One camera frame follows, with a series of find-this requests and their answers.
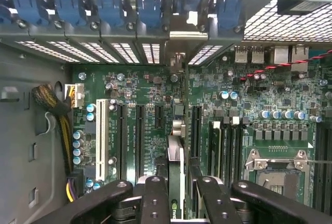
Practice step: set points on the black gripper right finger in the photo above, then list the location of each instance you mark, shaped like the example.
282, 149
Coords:
212, 203

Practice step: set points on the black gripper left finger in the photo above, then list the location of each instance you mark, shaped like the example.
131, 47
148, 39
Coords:
153, 203

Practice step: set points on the empty black RAM slot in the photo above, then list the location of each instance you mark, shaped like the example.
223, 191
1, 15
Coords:
319, 169
228, 154
237, 154
328, 169

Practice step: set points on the long black expansion slot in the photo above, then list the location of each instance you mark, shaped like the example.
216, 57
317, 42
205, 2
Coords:
196, 130
140, 143
122, 143

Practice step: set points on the CPU socket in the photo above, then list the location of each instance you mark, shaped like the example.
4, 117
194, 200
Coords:
277, 182

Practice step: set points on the white expansion slot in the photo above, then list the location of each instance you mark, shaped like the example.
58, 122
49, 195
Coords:
101, 141

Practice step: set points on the short black expansion slot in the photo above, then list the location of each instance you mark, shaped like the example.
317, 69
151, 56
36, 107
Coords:
159, 116

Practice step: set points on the green motherboard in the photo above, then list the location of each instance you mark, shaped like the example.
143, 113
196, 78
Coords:
145, 89

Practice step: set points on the thin metal locking lever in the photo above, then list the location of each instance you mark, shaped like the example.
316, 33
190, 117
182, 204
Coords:
321, 161

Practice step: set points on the white power connector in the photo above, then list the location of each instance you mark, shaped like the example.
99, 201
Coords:
77, 95

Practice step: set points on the silver rear port block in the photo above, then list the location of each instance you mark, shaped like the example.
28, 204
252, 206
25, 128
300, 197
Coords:
280, 55
241, 55
300, 56
257, 55

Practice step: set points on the perforated metal slot cover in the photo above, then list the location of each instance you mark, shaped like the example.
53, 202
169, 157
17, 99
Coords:
15, 33
225, 38
151, 36
118, 35
49, 34
83, 34

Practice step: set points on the blue card retention clip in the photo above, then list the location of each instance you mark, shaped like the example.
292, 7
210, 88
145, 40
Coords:
190, 3
109, 8
24, 6
67, 7
149, 10
228, 11

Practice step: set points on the open black PC case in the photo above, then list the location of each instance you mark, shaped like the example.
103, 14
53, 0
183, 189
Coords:
250, 6

